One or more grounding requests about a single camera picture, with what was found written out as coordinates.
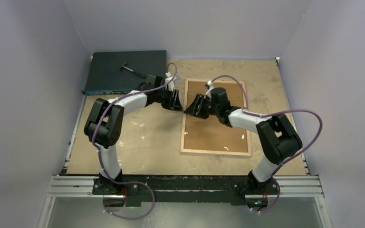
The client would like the purple cable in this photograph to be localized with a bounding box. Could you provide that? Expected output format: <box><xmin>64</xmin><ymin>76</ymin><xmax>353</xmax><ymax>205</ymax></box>
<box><xmin>91</xmin><ymin>62</ymin><xmax>179</xmax><ymax>221</ymax></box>
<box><xmin>204</xmin><ymin>75</ymin><xmax>324</xmax><ymax>215</ymax></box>

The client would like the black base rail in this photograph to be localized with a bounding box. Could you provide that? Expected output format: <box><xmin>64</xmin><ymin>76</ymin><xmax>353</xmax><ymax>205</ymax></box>
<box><xmin>92</xmin><ymin>174</ymin><xmax>280</xmax><ymax>208</ymax></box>

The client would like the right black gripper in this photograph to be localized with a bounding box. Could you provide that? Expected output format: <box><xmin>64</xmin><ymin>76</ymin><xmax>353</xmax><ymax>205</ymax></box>
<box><xmin>184</xmin><ymin>94</ymin><xmax>220</xmax><ymax>120</ymax></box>

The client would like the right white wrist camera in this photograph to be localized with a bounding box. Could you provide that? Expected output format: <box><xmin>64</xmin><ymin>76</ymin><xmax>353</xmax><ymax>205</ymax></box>
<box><xmin>204</xmin><ymin>80</ymin><xmax>214</xmax><ymax>92</ymax></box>

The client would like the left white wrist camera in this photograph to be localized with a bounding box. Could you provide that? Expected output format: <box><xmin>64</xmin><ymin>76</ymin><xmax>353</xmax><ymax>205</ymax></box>
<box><xmin>165</xmin><ymin>72</ymin><xmax>181</xmax><ymax>90</ymax></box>

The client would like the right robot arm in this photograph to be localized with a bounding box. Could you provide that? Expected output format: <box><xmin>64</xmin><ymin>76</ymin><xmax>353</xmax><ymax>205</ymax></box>
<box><xmin>184</xmin><ymin>87</ymin><xmax>303</xmax><ymax>193</ymax></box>

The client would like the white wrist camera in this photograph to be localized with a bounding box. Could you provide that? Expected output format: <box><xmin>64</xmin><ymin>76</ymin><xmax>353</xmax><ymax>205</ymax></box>
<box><xmin>204</xmin><ymin>80</ymin><xmax>214</xmax><ymax>92</ymax></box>
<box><xmin>165</xmin><ymin>72</ymin><xmax>181</xmax><ymax>90</ymax></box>

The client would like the small black hammer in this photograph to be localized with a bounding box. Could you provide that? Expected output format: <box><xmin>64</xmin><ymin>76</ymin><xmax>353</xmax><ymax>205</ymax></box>
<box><xmin>120</xmin><ymin>62</ymin><xmax>146</xmax><ymax>79</ymax></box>

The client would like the aluminium extrusion rail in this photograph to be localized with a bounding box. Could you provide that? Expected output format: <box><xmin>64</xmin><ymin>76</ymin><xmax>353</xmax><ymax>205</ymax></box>
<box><xmin>48</xmin><ymin>176</ymin><xmax>324</xmax><ymax>197</ymax></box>

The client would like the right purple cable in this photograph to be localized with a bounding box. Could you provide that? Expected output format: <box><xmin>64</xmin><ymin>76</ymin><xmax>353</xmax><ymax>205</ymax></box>
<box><xmin>204</xmin><ymin>75</ymin><xmax>324</xmax><ymax>215</ymax></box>

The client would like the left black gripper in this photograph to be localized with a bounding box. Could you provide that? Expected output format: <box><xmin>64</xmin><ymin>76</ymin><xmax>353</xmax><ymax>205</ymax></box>
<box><xmin>154</xmin><ymin>87</ymin><xmax>183</xmax><ymax>112</ymax></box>

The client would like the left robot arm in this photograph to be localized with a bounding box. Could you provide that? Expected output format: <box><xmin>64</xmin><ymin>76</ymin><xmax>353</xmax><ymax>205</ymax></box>
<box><xmin>84</xmin><ymin>73</ymin><xmax>183</xmax><ymax>194</ymax></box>

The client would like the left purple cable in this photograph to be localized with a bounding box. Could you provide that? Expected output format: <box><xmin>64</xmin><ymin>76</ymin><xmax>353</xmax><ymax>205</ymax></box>
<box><xmin>91</xmin><ymin>62</ymin><xmax>179</xmax><ymax>221</ymax></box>

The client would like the dark network switch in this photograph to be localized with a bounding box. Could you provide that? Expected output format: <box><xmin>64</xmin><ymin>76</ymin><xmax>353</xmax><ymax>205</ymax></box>
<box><xmin>82</xmin><ymin>50</ymin><xmax>167</xmax><ymax>95</ymax></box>

